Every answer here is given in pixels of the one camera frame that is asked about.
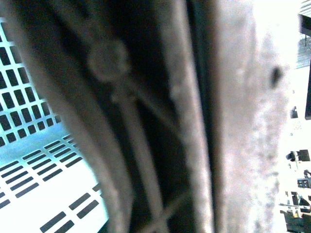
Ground brown basket handle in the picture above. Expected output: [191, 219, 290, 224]
[0, 0, 299, 233]

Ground light blue plastic basket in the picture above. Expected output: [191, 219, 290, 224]
[0, 18, 108, 233]

